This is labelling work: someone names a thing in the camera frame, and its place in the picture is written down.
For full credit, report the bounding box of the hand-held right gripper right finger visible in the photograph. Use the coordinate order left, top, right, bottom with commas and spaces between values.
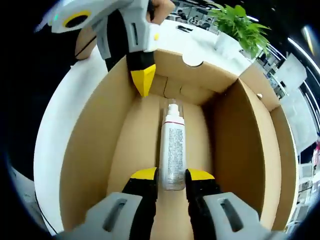
184, 168, 276, 240

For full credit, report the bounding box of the person's left hand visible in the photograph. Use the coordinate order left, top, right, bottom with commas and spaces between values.
146, 0, 176, 25

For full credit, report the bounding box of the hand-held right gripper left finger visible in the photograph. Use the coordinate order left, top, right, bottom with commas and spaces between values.
56, 167, 160, 240

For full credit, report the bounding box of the potted green plant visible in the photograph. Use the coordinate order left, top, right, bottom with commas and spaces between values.
208, 3, 272, 61

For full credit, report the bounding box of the brown cardboard shoe box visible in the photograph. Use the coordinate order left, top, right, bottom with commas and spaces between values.
58, 48, 300, 240

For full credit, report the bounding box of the small black object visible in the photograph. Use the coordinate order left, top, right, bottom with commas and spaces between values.
176, 24, 194, 33

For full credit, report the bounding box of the white spray bottle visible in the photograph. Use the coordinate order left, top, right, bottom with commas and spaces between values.
159, 98, 187, 191

